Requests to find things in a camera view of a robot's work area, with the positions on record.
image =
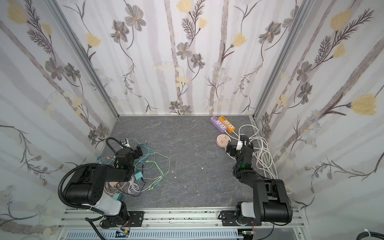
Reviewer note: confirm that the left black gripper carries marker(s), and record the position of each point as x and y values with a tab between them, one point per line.
135	151

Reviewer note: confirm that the teal USB charger plug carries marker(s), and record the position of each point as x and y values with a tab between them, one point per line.
138	175

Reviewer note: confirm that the pink round power strip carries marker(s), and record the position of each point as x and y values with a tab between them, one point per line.
223	140

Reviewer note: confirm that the orange power strip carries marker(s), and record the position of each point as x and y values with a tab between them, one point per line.
230	127

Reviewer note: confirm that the purple power strip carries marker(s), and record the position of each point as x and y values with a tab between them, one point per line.
218	124

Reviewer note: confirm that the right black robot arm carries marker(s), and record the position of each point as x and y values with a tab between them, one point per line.
270	203

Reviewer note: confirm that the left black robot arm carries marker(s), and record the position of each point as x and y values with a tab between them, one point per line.
83	186

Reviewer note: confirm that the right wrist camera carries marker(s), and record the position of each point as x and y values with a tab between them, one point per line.
239	145

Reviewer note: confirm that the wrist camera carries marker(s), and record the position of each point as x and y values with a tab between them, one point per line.
239	145
125	142

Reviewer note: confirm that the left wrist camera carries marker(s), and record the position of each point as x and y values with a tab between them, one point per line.
125	142

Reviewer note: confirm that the teal charger near rail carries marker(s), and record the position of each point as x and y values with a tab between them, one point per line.
118	197

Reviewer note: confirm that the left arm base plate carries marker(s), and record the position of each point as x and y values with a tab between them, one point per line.
133	219

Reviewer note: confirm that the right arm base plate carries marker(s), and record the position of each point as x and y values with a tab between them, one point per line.
228	219

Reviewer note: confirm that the aluminium mounting rail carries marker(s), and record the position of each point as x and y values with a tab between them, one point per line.
156	219

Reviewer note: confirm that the white slotted cable duct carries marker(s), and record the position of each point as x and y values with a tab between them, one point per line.
206	234

